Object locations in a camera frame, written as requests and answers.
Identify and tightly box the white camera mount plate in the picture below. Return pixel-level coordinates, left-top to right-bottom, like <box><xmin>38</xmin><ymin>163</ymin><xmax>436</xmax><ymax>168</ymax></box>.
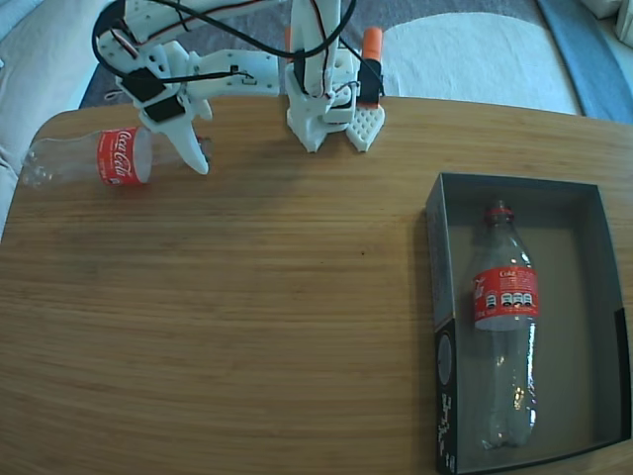
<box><xmin>170</xmin><ymin>48</ymin><xmax>281</xmax><ymax>98</ymax></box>

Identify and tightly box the black cable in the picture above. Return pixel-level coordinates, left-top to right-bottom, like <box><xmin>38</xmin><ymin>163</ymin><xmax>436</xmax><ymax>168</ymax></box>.
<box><xmin>93</xmin><ymin>0</ymin><xmax>360</xmax><ymax>84</ymax></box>

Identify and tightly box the clear bottle Coca-Cola script label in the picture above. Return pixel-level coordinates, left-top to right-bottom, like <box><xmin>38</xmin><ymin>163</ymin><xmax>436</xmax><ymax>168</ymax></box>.
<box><xmin>22</xmin><ymin>126</ymin><xmax>215</xmax><ymax>189</ymax></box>

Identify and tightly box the white rug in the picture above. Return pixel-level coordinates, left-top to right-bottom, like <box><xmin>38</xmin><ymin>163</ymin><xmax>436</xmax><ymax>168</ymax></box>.
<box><xmin>380</xmin><ymin>12</ymin><xmax>583</xmax><ymax>116</ymax></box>

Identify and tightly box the blue rug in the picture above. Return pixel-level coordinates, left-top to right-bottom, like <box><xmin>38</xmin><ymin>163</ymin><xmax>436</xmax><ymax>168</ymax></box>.
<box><xmin>536</xmin><ymin>0</ymin><xmax>633</xmax><ymax>125</ymax></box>

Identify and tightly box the clear bottle red printed label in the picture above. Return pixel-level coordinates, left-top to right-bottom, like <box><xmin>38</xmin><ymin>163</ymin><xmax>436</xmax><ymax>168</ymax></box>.
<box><xmin>464</xmin><ymin>199</ymin><xmax>541</xmax><ymax>451</ymax></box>

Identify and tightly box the grey cardboard box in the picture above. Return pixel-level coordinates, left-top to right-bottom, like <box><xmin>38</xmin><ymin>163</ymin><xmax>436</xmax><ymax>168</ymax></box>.
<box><xmin>425</xmin><ymin>171</ymin><xmax>633</xmax><ymax>475</ymax></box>

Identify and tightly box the white sofa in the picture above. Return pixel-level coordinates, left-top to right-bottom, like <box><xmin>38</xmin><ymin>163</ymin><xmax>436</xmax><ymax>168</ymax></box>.
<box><xmin>0</xmin><ymin>0</ymin><xmax>128</xmax><ymax>234</ymax></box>

